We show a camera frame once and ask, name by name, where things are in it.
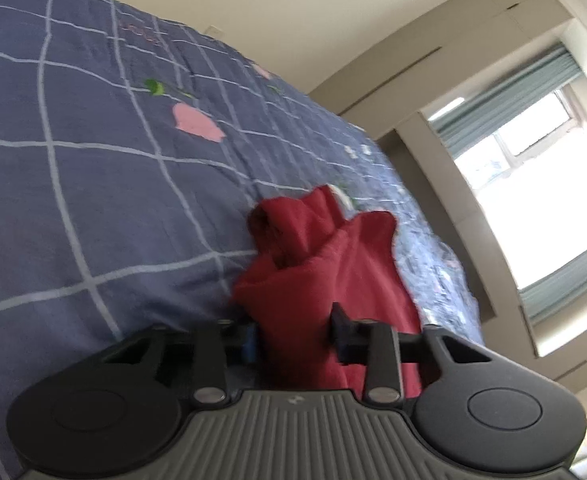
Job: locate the white wall switch plate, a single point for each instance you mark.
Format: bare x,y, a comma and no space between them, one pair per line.
216,31

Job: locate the red cloth garment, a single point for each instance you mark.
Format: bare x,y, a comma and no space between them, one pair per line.
338,270

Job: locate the beige built-in wardrobe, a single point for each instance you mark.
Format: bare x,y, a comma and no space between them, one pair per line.
423,60

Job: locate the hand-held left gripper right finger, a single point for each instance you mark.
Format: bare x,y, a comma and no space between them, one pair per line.
344,336

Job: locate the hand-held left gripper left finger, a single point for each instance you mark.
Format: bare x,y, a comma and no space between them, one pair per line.
248,343

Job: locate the blue checked floral quilt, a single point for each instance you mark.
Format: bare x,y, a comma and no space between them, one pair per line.
123,185

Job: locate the bright window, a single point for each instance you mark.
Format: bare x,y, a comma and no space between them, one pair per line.
543,180

